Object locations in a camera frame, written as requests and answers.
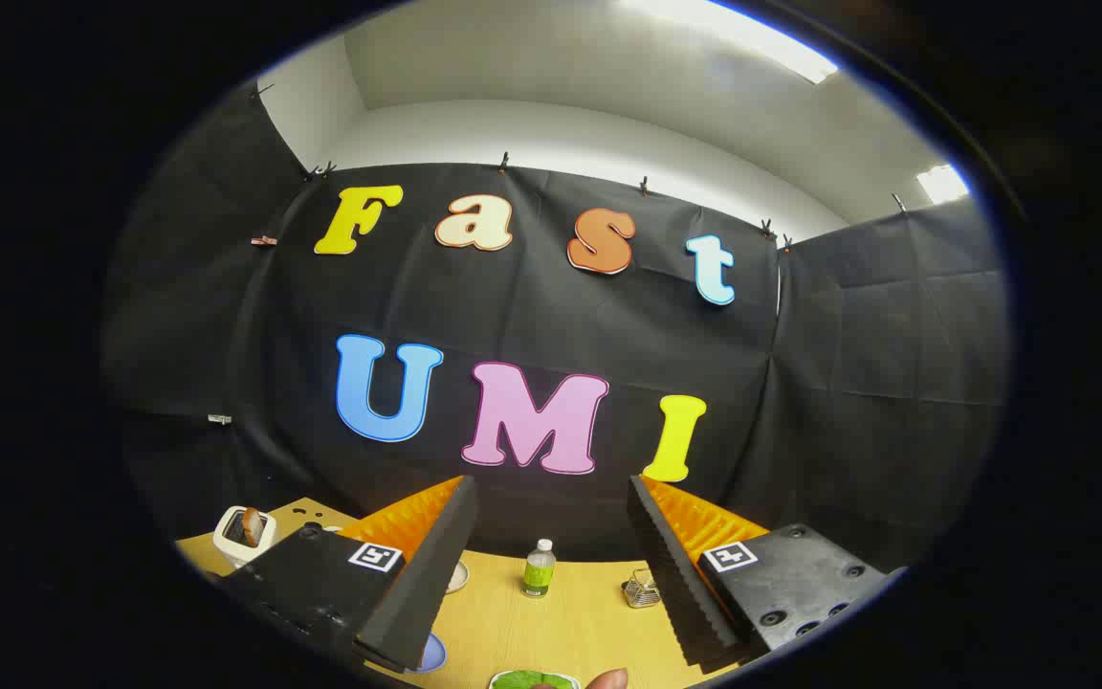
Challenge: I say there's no small ceiling light panel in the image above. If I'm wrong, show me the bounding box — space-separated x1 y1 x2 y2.
916 164 971 205

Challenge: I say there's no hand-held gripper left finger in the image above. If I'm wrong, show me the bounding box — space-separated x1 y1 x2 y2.
211 475 479 674

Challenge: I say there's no clear bottle with green label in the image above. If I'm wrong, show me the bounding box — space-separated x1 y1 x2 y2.
522 539 557 600

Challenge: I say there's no blue plate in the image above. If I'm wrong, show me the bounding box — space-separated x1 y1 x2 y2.
412 632 448 675

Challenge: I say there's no white toaster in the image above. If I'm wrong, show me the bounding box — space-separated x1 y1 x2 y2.
212 506 277 569

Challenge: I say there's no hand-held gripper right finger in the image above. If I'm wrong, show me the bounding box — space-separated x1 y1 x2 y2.
627 475 908 669

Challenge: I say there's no white leaf-shaped plate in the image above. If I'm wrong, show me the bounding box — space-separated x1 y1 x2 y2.
488 670 583 689

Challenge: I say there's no metal wire utensil rack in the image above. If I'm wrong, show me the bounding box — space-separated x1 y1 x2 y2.
622 568 662 610

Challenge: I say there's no long ceiling light panel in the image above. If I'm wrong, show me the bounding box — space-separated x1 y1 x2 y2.
623 0 841 85

